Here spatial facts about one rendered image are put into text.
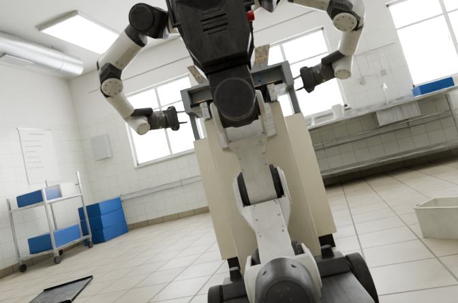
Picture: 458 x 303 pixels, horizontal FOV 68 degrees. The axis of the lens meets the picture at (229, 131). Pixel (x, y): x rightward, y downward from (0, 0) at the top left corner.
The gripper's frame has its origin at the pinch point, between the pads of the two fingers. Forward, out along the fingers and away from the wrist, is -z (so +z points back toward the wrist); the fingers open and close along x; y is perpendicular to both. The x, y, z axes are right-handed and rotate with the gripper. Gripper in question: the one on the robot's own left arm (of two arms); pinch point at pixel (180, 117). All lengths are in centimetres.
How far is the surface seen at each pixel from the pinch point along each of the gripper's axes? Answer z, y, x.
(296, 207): -16, -41, -52
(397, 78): -417, 63, 34
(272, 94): -16.3, -45.5, -4.9
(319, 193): -79, -7, -58
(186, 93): -34, 38, 23
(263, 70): -71, 3, 25
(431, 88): -383, 14, 4
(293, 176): -18, -43, -39
